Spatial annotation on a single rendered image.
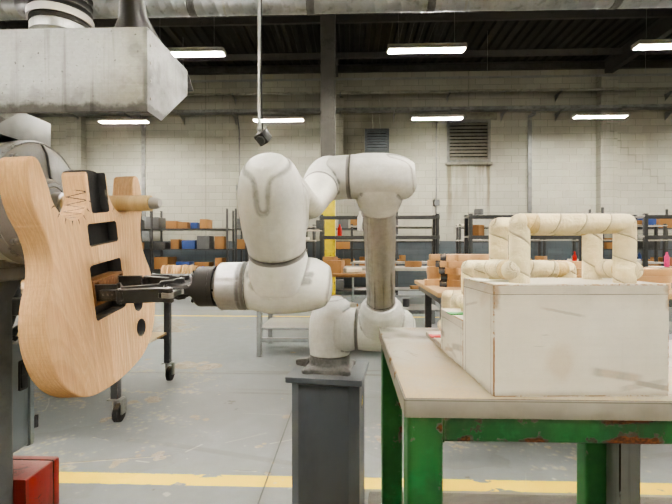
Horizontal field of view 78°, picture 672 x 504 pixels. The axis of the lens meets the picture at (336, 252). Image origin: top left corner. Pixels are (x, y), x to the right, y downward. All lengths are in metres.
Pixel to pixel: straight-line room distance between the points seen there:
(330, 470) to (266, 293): 1.03
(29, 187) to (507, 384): 0.76
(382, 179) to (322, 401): 0.82
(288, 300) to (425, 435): 0.31
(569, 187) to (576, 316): 12.73
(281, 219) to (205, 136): 12.34
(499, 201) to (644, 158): 4.15
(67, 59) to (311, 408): 1.23
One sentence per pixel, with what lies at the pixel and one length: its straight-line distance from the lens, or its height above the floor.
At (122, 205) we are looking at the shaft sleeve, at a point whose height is 1.24.
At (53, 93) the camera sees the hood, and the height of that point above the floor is 1.42.
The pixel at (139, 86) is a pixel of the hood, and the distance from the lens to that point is 0.82.
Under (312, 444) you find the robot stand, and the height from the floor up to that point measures 0.46.
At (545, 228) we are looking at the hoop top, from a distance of 0.72.
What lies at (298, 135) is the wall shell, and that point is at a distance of 12.37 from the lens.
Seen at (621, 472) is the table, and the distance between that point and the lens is 1.43.
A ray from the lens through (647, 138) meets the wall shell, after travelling 14.76.
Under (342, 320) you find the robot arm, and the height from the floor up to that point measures 0.90.
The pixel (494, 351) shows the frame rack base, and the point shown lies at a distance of 0.69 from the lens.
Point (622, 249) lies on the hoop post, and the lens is 0.79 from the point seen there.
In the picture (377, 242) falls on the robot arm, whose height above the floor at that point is 1.18.
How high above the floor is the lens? 1.15
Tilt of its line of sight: level
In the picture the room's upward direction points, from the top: straight up
